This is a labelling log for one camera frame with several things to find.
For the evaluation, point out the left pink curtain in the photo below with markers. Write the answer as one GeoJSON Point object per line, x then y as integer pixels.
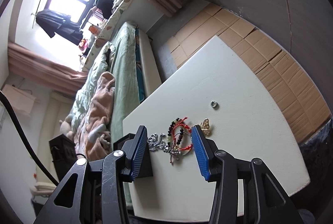
{"type": "Point", "coordinates": [40, 70]}

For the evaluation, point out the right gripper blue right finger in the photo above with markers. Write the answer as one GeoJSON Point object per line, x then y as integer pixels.
{"type": "Point", "coordinates": [205, 155]}

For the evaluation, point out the gold butterfly brooch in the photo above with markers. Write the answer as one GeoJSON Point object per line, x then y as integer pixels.
{"type": "Point", "coordinates": [205, 127]}

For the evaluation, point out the black jewelry box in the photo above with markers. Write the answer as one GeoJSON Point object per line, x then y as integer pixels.
{"type": "Point", "coordinates": [63, 154]}

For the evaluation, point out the beige plush toy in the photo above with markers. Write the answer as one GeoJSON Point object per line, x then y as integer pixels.
{"type": "Point", "coordinates": [66, 127]}

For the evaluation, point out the pink fleece blanket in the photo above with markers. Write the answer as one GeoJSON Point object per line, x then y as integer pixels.
{"type": "Point", "coordinates": [92, 138]}

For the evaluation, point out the flattened cardboard on floor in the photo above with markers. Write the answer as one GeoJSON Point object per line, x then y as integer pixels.
{"type": "Point", "coordinates": [296, 95]}

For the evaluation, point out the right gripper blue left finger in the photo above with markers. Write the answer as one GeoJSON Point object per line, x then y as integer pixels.
{"type": "Point", "coordinates": [137, 156]}

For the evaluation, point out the black bag on sill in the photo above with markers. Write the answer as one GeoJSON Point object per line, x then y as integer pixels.
{"type": "Point", "coordinates": [105, 6]}

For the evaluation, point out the dark hanging clothes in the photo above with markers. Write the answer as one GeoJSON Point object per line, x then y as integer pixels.
{"type": "Point", "coordinates": [55, 23]}

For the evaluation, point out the white square table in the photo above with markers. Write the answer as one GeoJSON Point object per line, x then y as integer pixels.
{"type": "Point", "coordinates": [244, 120]}

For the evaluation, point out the light green quilt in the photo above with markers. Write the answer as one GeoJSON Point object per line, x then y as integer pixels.
{"type": "Point", "coordinates": [102, 63]}

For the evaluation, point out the beige padded headboard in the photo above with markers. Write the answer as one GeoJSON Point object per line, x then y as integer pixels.
{"type": "Point", "coordinates": [58, 108]}

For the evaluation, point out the patterned window seat cushion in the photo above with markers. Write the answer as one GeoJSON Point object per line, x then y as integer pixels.
{"type": "Point", "coordinates": [103, 33]}

